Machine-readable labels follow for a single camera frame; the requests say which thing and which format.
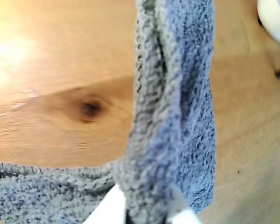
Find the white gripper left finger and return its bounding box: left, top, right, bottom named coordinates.
left=83, top=183, right=127, bottom=224

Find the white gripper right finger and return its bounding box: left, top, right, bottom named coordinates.
left=168, top=185, right=203, bottom=224

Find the grey terry cloth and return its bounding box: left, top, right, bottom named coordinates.
left=0, top=0, right=219, bottom=224

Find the white rounded object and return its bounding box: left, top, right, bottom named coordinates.
left=256, top=0, right=280, bottom=44

